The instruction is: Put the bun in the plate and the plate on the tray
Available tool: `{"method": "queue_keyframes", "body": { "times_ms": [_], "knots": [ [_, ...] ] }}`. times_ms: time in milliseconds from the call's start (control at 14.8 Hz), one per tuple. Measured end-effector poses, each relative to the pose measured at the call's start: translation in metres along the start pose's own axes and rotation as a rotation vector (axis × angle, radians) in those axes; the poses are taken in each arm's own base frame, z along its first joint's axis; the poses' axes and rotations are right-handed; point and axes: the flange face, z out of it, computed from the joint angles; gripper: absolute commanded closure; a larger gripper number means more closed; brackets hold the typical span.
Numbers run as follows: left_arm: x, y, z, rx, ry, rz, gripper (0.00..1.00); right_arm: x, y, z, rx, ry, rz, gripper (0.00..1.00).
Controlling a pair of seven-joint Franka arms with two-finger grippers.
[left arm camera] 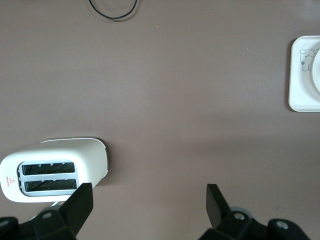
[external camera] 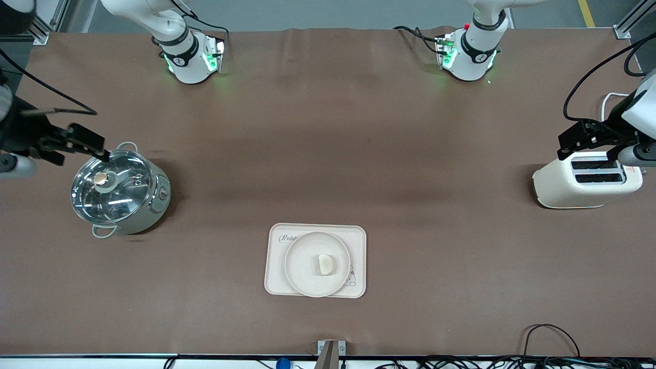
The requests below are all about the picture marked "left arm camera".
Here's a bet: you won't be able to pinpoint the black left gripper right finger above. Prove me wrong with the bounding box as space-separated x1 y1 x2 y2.
198 184 270 240

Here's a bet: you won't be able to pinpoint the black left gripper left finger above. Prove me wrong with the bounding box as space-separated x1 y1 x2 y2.
18 183 94 240

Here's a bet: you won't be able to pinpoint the round cream plate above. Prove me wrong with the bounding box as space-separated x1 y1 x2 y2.
310 46 320 95

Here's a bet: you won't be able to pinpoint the cream rabbit print tray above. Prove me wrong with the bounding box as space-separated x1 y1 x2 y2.
288 35 320 113

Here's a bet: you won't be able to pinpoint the cream two-slot toaster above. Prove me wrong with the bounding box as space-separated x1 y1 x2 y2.
0 136 110 204

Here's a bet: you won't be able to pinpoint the white toaster power cable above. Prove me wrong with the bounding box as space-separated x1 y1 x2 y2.
47 200 66 209

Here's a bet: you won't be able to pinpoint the black cable loop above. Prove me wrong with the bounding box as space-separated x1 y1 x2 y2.
88 0 138 22

